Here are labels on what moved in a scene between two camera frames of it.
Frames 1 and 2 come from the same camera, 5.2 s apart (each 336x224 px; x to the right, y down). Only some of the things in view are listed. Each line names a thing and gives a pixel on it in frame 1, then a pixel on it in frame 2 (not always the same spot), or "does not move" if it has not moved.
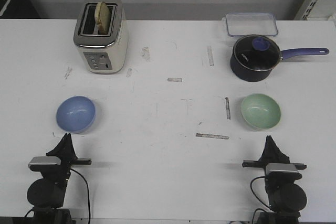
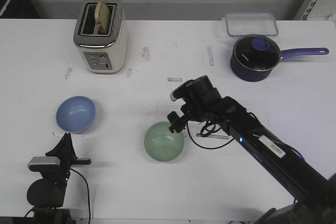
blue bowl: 75,114 does not move
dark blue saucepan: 255,76 does not move
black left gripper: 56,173 does not move
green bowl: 260,111 → 161,144
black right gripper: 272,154 → 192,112
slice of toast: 102,17 does not move
